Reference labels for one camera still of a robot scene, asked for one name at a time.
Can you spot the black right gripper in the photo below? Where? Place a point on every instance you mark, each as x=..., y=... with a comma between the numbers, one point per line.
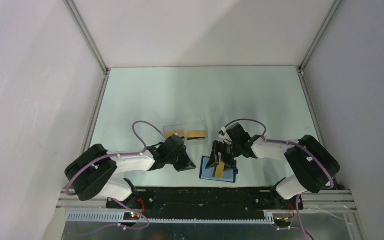
x=218, y=146

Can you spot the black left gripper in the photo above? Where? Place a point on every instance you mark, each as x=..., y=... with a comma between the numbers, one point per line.
x=186, y=164

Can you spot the gold card with black stripe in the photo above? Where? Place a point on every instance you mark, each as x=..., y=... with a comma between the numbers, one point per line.
x=219, y=170

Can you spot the blue leather card holder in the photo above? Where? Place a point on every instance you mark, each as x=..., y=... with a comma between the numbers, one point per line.
x=229, y=176

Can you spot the clear plastic tray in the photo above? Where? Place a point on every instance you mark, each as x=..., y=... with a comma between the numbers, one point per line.
x=196, y=125

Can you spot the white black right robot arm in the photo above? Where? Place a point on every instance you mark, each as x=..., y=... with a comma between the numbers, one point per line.
x=313, y=167

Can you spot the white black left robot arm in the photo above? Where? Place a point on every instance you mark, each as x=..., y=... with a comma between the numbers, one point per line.
x=90, y=174

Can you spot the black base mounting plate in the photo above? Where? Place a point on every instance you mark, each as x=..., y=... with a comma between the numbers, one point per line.
x=210, y=203

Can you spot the left electronics board with leds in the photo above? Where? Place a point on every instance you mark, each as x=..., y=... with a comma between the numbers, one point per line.
x=131, y=216

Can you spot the electronics board with leds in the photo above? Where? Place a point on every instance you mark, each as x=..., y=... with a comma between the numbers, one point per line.
x=283, y=223
x=131, y=216

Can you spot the right electronics board with leds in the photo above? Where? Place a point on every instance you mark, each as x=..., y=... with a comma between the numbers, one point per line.
x=283, y=223

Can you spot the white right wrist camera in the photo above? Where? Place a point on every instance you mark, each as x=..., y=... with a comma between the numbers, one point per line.
x=223, y=133

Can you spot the grey slotted cable duct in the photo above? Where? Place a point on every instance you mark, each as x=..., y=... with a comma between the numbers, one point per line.
x=121, y=217

